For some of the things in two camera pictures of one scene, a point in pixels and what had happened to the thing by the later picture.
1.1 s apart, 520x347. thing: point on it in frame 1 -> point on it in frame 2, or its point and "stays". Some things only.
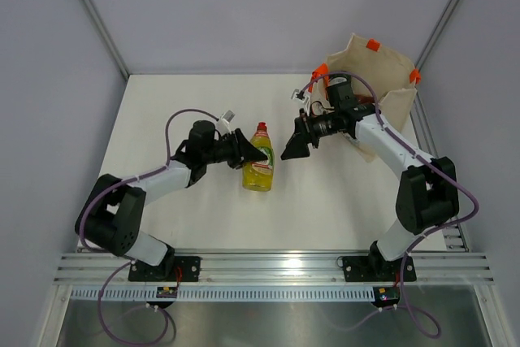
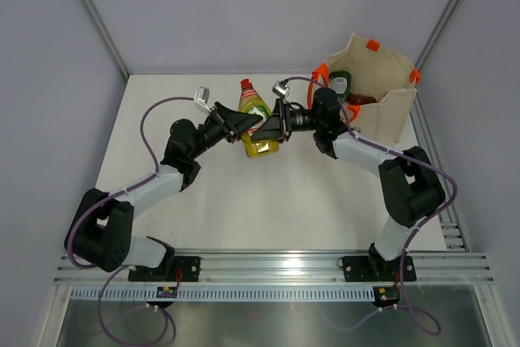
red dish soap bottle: (364, 98) stays
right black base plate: (372, 268) stays
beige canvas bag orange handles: (379, 75) stays
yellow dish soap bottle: (258, 175) -> (251, 101)
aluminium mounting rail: (438, 269) stays
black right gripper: (297, 146) -> (278, 127)
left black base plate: (171, 268) stays
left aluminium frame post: (95, 14) stays
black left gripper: (241, 149) -> (240, 122)
